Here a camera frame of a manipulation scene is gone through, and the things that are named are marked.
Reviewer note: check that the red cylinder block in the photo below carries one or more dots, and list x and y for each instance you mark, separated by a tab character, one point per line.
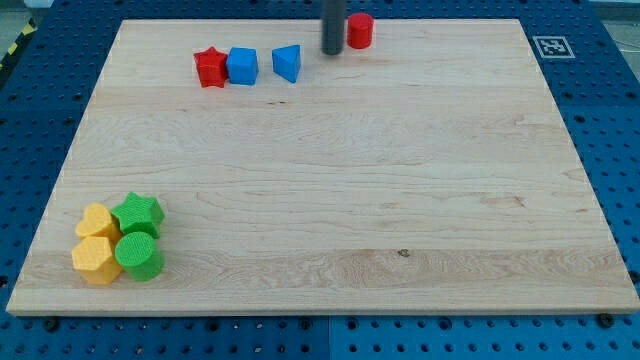
360	30

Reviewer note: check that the wooden board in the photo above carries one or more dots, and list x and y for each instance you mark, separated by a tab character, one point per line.
430	174

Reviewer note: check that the black bolt under board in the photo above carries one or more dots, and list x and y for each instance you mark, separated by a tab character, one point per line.
51	324
606	320

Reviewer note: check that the blue triangle block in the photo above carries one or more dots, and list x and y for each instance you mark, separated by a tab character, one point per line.
286	62

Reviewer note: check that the blue cube block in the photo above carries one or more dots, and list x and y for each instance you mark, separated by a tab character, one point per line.
242	66

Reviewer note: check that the red star block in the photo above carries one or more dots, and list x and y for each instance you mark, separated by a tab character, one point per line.
211	67

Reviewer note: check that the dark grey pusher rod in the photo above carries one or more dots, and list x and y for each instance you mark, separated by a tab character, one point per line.
332	26

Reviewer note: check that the green star block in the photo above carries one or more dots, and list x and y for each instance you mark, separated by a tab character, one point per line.
139	214

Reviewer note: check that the green cylinder block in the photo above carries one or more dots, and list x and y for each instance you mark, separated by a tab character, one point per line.
139	256

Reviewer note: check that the yellow heart block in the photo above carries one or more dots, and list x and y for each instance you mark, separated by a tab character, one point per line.
98	221

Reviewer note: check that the yellow hexagon block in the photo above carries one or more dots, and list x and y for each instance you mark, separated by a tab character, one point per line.
94	260

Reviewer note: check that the white fiducial marker tag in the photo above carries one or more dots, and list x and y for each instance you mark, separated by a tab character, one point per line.
553	47

